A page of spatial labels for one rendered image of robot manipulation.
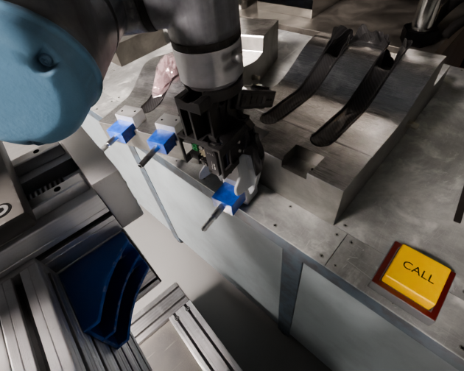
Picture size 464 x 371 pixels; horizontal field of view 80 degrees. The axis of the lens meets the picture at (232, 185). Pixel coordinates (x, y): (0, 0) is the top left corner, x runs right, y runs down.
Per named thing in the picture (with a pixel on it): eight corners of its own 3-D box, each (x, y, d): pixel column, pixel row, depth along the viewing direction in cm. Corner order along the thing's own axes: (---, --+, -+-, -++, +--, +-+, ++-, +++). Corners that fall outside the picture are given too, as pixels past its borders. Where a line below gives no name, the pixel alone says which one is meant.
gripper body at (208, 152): (185, 165, 41) (160, 90, 32) (219, 132, 45) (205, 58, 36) (227, 183, 38) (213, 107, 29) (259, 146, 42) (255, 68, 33)
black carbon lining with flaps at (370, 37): (325, 160, 46) (335, 111, 39) (252, 126, 54) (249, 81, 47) (408, 71, 61) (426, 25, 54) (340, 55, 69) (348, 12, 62)
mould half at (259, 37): (199, 164, 59) (188, 121, 51) (108, 140, 68) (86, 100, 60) (278, 57, 87) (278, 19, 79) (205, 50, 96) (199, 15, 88)
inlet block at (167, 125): (155, 179, 54) (145, 158, 50) (135, 172, 55) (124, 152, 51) (189, 137, 61) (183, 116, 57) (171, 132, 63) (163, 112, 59)
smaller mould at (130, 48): (121, 67, 95) (113, 46, 90) (99, 57, 102) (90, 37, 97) (166, 44, 103) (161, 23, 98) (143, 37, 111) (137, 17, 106)
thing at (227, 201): (217, 245, 46) (211, 228, 42) (194, 232, 48) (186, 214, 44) (258, 191, 52) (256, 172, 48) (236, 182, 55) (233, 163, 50)
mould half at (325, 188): (333, 226, 46) (350, 168, 36) (221, 160, 59) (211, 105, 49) (439, 89, 68) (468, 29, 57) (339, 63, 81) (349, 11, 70)
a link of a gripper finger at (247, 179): (235, 211, 46) (216, 168, 40) (253, 187, 49) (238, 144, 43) (250, 216, 44) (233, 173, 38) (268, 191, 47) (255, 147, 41)
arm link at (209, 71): (199, 21, 33) (259, 29, 30) (207, 59, 37) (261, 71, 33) (156, 47, 29) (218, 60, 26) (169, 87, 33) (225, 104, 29)
